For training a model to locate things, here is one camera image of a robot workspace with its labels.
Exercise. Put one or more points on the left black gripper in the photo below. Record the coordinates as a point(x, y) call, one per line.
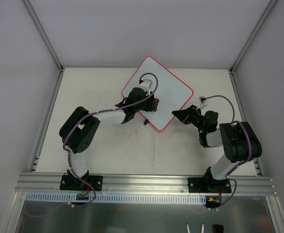
point(150, 103)

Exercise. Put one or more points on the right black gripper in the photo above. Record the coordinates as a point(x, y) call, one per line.
point(188, 116)

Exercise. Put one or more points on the pink framed whiteboard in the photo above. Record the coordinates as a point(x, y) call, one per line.
point(171, 91)

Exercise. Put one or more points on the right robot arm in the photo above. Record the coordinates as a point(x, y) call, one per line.
point(240, 145)

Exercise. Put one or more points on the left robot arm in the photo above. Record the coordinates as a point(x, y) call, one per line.
point(79, 130)

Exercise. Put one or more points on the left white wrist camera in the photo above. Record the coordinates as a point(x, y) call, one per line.
point(145, 86)

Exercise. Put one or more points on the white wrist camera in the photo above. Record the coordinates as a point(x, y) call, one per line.
point(145, 86)
point(202, 102)

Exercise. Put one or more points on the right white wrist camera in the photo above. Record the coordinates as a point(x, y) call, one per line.
point(202, 102)

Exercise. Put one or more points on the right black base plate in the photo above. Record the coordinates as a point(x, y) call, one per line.
point(200, 185)

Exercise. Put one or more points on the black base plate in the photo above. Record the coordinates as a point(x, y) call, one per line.
point(200, 185)
point(70, 183)

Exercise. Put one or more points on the slotted white cable duct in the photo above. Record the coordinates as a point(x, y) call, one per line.
point(116, 198)

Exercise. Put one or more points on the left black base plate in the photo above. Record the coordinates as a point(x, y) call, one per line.
point(70, 183)

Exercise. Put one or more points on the right aluminium frame post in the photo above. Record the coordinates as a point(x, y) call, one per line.
point(258, 26)

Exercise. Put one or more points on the aluminium frame post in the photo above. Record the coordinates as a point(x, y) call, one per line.
point(38, 25)
point(258, 26)

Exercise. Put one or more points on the left aluminium frame post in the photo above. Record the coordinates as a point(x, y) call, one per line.
point(38, 25)

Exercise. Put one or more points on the aluminium mounting rail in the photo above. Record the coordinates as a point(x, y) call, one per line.
point(144, 184)

